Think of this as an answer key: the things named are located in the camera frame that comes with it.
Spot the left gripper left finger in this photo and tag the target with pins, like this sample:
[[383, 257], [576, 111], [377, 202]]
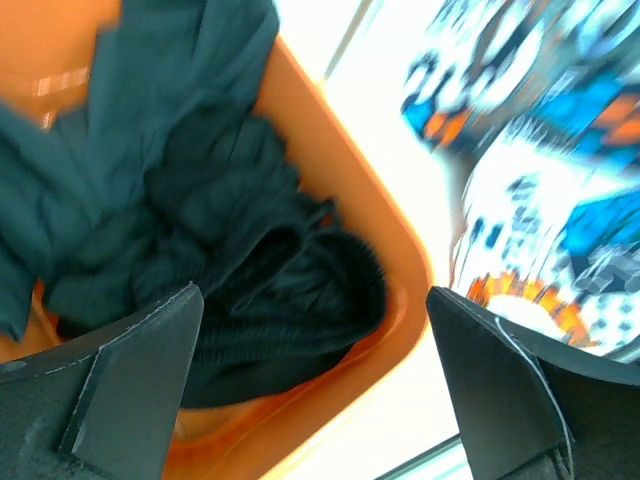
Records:
[[103, 405]]

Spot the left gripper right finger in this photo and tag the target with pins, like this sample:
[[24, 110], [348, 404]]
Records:
[[530, 407]]

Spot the dark navy shorts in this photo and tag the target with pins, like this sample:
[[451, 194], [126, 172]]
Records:
[[74, 208]]

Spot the black shorts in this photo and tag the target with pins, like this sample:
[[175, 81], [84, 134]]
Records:
[[287, 291]]

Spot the patterned blue orange shorts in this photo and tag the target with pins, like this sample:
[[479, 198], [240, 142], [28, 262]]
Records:
[[541, 99]]

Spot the orange plastic basket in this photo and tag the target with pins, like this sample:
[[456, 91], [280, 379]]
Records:
[[46, 49]]

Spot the metal clothes rack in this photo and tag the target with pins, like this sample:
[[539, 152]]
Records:
[[347, 37]]

